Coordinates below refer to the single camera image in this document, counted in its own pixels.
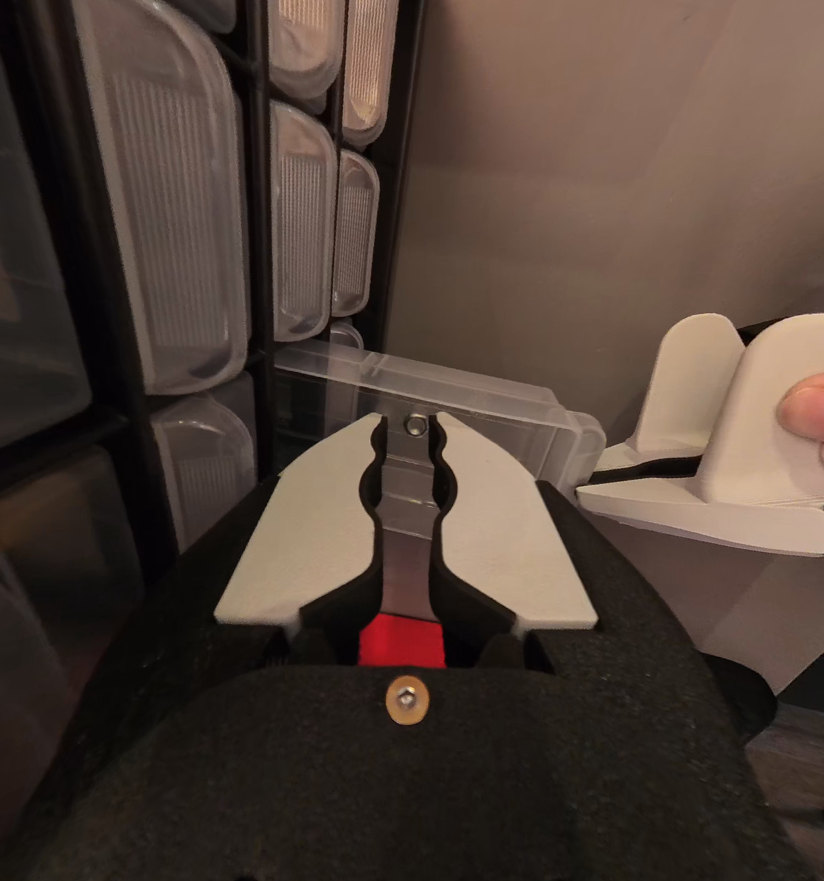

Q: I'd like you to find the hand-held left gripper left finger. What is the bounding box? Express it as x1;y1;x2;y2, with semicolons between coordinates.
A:
214;413;390;630

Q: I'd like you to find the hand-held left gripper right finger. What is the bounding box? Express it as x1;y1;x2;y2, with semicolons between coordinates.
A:
426;411;599;630

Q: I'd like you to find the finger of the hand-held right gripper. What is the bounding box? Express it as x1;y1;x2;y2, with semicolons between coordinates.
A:
596;313;743;485
575;473;824;558

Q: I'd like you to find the red plastic bin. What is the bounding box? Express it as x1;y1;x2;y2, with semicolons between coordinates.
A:
357;617;449;669

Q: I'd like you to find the clear plastic drawer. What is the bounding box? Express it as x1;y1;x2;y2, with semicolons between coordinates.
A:
268;342;608;620

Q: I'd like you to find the black drawer cabinet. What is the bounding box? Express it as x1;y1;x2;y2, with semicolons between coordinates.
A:
0;0;427;827

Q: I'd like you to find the person's right hand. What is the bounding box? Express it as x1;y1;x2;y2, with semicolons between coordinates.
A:
777;369;824;479

